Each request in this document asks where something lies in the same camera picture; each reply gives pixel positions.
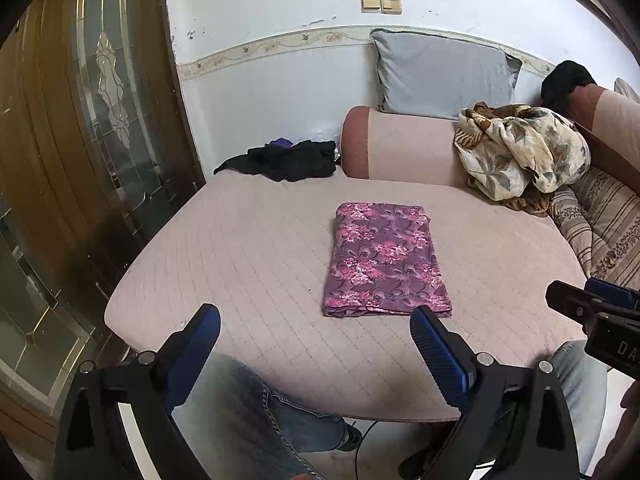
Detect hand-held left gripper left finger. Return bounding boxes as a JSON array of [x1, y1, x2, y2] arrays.
[[52, 303, 222, 480]]

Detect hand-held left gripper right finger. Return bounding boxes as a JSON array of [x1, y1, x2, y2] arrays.
[[409, 306, 580, 480]]

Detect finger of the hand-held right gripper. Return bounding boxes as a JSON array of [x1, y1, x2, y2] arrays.
[[546, 281, 616, 331], [585, 277, 640, 313]]

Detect purple floral shirt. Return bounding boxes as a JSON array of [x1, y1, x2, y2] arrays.
[[322, 202, 453, 318]]

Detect person's right forearm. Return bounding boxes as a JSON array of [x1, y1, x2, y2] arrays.
[[619, 380, 640, 480]]

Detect black clothes pile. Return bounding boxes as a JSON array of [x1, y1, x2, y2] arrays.
[[214, 139, 337, 182]]

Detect person's right leg in jeans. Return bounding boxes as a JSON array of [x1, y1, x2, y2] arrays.
[[547, 340, 608, 480]]

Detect person's leg in jeans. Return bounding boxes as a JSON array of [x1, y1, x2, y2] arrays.
[[547, 340, 608, 480], [170, 352, 351, 480]]

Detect striped cushion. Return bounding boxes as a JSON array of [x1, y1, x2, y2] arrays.
[[550, 167, 640, 291]]

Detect person's left leg in jeans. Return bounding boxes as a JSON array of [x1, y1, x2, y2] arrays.
[[170, 352, 351, 480]]

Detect person's right shoe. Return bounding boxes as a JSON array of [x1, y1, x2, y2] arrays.
[[397, 447, 451, 480]]

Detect person's shoe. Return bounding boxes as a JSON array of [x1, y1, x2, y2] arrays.
[[336, 420, 363, 452], [397, 447, 451, 480]]

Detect person's left shoe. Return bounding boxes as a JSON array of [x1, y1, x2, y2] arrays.
[[336, 420, 363, 452]]

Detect brown wooden board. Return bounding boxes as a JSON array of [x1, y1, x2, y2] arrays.
[[575, 120, 640, 181]]

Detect cream floral blanket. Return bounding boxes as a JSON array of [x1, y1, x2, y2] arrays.
[[454, 102, 592, 211]]

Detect pink sofa armrest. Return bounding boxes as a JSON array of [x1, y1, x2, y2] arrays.
[[570, 85, 640, 151]]

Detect pink and brown bolster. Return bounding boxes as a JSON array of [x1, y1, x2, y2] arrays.
[[341, 105, 476, 188]]

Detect black cloth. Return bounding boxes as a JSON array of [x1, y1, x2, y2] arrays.
[[541, 60, 598, 111]]

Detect wooden door with leaded glass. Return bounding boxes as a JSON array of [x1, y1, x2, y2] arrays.
[[0, 0, 206, 456]]

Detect grey pillow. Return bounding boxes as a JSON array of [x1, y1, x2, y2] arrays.
[[370, 28, 523, 120]]

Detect black cable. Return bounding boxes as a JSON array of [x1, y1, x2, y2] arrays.
[[352, 420, 381, 480]]

